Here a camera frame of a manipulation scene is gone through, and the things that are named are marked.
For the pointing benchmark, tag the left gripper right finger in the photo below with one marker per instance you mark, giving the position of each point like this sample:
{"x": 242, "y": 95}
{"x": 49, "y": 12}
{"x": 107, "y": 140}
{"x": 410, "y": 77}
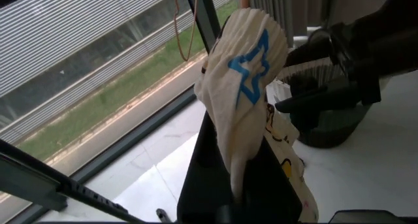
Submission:
{"x": 264, "y": 191}

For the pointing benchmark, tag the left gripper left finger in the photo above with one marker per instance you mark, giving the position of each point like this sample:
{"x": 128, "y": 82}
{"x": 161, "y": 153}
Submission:
{"x": 202, "y": 185}

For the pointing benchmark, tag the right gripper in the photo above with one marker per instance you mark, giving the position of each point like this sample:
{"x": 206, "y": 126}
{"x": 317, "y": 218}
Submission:
{"x": 375, "y": 47}

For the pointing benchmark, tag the cream printed garment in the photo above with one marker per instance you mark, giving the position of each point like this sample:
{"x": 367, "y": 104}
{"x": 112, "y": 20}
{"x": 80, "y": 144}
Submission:
{"x": 228, "y": 96}

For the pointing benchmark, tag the white laundry basket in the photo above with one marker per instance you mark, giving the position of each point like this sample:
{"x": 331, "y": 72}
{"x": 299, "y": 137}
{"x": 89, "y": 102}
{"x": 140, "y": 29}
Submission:
{"x": 313, "y": 70}

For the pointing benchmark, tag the window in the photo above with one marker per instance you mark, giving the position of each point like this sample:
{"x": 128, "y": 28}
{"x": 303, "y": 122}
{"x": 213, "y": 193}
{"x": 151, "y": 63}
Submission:
{"x": 81, "y": 38}

